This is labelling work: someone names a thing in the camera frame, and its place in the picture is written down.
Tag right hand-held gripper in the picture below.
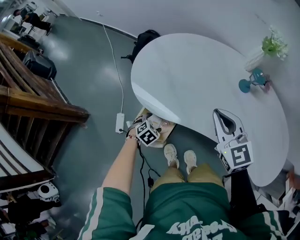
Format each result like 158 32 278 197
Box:
212 109 254 174

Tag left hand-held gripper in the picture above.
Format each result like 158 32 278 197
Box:
135 120 161 148

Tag yellow wooden bin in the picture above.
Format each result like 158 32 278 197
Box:
127 106 178 149

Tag person's right forearm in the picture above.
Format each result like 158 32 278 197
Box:
228 167 261 216

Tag person's left forearm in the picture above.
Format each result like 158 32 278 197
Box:
101 139 139 195

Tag white curved table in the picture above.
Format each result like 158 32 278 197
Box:
130 33 290 188

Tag person's left hand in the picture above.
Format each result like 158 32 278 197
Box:
127 119 143 139

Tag white power strip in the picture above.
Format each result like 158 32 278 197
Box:
115 112 125 134

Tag person's left white shoe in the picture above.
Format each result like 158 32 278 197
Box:
163 143 180 169

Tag person's white shoe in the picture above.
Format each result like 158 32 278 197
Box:
183 150 198 175
163 143 180 169

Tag person's right white shoe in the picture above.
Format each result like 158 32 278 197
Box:
183 150 198 175

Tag teal lantern lamp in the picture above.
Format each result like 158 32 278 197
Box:
238 67 268 94

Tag person's khaki trousers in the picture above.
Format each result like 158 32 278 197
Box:
151 163 225 188

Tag small pink potted plant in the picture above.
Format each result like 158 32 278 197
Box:
263 75 274 92

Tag white ribbed vase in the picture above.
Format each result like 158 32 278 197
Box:
243 45 265 72

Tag wooden side cabinet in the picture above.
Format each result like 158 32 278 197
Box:
269 168 300 211

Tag person's green shirt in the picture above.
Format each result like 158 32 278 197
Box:
77 182 289 240

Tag black backpack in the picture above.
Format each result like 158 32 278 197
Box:
120 30 162 64

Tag white green flower bouquet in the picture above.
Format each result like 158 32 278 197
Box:
261 25 289 61

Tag white round robot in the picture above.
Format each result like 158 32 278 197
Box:
37 183 60 203

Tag black floor machine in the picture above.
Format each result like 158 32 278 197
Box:
22 50 58 80

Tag cluttered equipment pile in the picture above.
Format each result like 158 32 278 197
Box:
0 187 64 240

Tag beaded bracelet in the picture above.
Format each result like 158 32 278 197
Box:
125 133 140 143

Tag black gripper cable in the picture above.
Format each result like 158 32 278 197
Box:
118 127 161 233

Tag white power cable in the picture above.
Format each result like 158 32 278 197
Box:
96 10 125 114

